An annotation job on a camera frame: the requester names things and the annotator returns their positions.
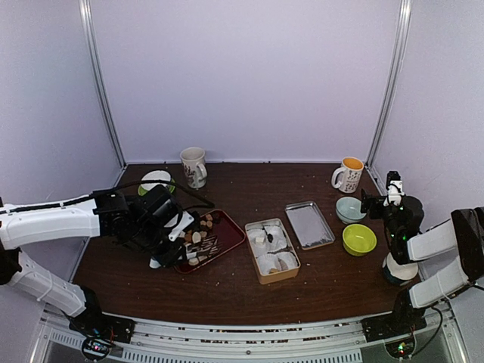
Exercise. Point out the dark blue white bowl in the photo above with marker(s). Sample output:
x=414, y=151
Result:
x=396, y=274

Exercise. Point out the patterned white mug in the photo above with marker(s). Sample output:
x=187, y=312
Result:
x=194, y=164

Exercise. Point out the orange inside white mug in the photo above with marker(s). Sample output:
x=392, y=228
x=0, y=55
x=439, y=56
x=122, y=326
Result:
x=346, y=178

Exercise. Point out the bear print tin lid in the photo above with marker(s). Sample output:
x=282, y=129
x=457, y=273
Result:
x=309, y=225

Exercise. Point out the white paper cup liner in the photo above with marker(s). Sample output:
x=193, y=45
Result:
x=287, y=260
x=266, y=262
x=280, y=241
x=258, y=250

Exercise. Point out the lime green bowl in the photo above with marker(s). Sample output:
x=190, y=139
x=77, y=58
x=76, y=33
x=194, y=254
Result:
x=358, y=239

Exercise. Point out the light blue bowl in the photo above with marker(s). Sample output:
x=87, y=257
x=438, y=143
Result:
x=348, y=210

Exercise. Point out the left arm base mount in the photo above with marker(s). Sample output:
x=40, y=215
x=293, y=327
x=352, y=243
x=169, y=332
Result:
x=101, y=337

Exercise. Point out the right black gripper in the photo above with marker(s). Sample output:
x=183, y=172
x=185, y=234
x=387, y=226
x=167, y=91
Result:
x=367, y=201

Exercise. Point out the dark red chocolate tray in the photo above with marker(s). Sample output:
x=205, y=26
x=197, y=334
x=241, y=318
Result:
x=213, y=223

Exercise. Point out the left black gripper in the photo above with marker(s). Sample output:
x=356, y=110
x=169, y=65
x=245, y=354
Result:
x=169, y=259

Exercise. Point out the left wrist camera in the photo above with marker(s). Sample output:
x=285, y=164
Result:
x=176, y=228

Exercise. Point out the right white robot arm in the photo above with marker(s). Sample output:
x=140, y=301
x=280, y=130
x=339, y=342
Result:
x=401, y=215

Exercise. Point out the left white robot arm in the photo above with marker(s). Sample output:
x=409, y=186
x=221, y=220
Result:
x=150, y=223

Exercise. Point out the left aluminium frame post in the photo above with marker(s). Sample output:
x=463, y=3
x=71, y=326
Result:
x=85, y=8

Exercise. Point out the aluminium frame post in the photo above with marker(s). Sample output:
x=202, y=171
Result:
x=398, y=56
x=85, y=8

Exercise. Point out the right aluminium frame post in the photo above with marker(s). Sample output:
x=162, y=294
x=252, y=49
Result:
x=398, y=56

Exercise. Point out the beige tin box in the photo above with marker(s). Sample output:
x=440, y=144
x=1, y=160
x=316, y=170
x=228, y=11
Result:
x=279, y=276

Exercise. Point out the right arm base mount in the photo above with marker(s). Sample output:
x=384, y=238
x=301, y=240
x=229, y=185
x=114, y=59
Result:
x=397, y=336

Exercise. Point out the green saucer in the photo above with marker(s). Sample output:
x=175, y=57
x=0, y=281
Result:
x=144, y=188

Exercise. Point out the white handled metal tongs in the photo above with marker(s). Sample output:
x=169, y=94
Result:
x=204, y=249

